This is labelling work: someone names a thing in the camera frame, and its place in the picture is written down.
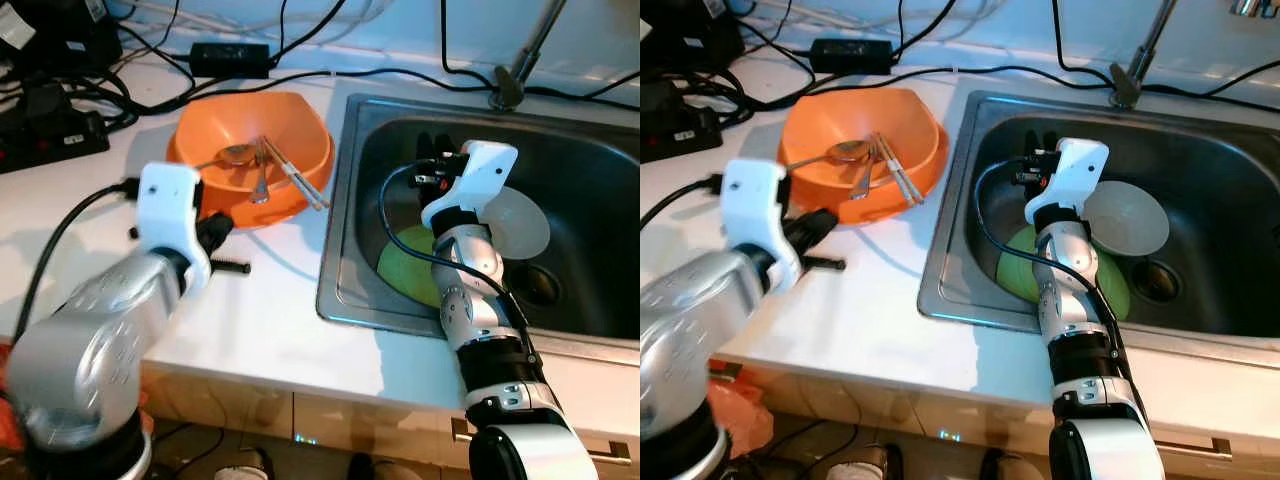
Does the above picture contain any wooden chopstick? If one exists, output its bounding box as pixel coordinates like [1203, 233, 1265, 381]
[872, 133, 916, 206]
[262, 136, 323, 211]
[880, 132, 925, 203]
[268, 136, 331, 209]

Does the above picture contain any orange plastic bowl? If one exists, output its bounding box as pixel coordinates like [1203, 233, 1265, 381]
[165, 90, 336, 229]
[778, 87, 949, 226]

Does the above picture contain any small metal spoon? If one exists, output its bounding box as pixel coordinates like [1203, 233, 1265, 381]
[249, 140, 273, 207]
[850, 140, 881, 201]

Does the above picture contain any large metal spoon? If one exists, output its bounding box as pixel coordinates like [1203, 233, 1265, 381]
[193, 143, 261, 171]
[787, 140, 871, 171]

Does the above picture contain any metal faucet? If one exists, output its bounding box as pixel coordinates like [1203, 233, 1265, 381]
[490, 0, 571, 111]
[1108, 0, 1181, 109]

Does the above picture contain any green plate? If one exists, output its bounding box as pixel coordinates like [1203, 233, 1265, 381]
[997, 223, 1133, 321]
[377, 225, 446, 309]

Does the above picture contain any stainless steel sink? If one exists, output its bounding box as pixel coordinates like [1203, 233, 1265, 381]
[316, 93, 641, 353]
[918, 90, 1280, 346]

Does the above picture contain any sink drain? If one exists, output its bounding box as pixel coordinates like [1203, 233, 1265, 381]
[520, 265, 564, 307]
[1135, 260, 1181, 304]

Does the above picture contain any black power adapter brick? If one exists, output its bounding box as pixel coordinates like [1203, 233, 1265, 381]
[808, 38, 894, 75]
[189, 42, 273, 79]

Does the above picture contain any black power strip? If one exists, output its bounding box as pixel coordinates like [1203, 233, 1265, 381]
[640, 80, 723, 166]
[0, 85, 111, 176]

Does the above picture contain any beige base cabinet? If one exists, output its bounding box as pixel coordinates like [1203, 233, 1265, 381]
[715, 360, 1280, 480]
[140, 365, 641, 480]

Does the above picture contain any black charger device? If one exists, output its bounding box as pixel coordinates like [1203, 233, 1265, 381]
[665, 0, 746, 71]
[0, 0, 123, 81]

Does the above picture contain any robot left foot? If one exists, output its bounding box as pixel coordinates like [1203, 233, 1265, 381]
[213, 448, 273, 480]
[825, 443, 901, 480]

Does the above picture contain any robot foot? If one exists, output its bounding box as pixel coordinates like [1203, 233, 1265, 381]
[213, 448, 273, 480]
[978, 448, 1043, 480]
[825, 443, 901, 480]
[345, 453, 421, 480]

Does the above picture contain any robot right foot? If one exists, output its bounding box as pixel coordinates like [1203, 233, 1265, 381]
[978, 448, 1043, 480]
[345, 453, 421, 480]

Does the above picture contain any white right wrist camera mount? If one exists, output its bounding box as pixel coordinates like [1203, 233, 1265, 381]
[420, 140, 520, 231]
[1023, 137, 1110, 227]

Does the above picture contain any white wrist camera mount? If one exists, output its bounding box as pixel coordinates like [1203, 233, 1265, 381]
[1023, 137, 1110, 227]
[420, 140, 520, 231]
[720, 158, 803, 293]
[134, 162, 213, 293]

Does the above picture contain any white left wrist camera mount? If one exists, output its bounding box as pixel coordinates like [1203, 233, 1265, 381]
[134, 162, 213, 293]
[720, 158, 803, 293]

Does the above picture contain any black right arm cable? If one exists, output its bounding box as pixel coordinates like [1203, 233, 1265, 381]
[975, 157, 1126, 351]
[380, 160, 531, 346]

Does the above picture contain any long black cable white tie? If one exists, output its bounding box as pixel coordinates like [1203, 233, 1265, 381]
[725, 62, 1280, 116]
[105, 66, 641, 126]

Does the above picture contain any thick black cable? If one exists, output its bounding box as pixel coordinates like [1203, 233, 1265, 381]
[438, 0, 501, 86]
[1050, 0, 1116, 76]

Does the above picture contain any black adapter cable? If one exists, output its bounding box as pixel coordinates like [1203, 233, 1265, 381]
[890, 0, 961, 56]
[268, 0, 348, 63]

